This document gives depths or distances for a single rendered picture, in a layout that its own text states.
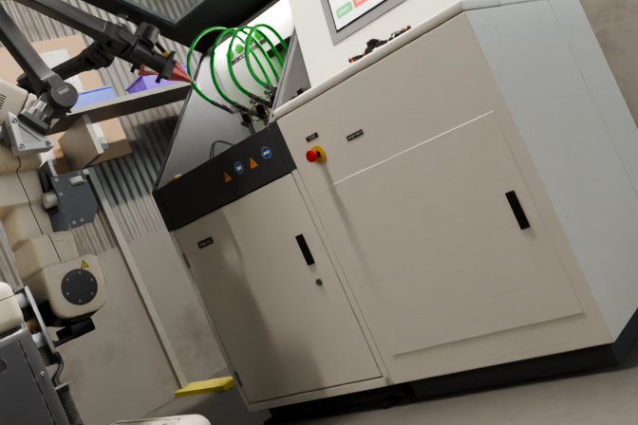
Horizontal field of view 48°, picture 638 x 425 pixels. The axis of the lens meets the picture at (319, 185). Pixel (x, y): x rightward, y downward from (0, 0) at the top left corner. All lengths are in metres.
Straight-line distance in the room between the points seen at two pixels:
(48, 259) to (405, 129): 1.05
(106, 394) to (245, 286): 1.75
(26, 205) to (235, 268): 0.73
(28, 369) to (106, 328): 2.20
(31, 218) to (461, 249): 1.21
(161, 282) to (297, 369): 1.92
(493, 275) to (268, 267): 0.80
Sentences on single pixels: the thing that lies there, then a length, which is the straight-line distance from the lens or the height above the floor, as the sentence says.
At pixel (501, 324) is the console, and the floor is 0.18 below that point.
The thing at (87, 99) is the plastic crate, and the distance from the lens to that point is 3.95.
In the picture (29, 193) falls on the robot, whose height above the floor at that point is 1.03.
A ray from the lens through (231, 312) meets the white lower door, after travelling 2.59.
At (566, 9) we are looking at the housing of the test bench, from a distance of 2.46.
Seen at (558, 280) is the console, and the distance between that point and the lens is 1.87.
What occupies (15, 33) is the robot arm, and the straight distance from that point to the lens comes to 2.20.
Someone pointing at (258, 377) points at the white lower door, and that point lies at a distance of 2.63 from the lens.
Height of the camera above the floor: 0.67
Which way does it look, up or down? 1 degrees up
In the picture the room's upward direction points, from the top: 24 degrees counter-clockwise
